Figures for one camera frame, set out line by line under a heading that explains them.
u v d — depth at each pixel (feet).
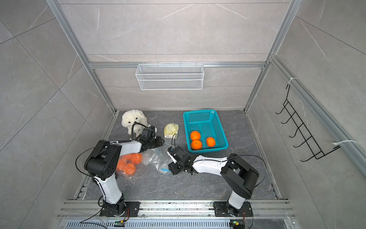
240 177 1.47
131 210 2.40
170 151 2.57
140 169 2.84
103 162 1.64
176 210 2.45
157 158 2.89
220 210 2.39
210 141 3.07
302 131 2.20
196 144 2.98
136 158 2.81
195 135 3.13
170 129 3.32
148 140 2.63
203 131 3.51
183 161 2.20
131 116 2.96
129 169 2.64
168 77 3.31
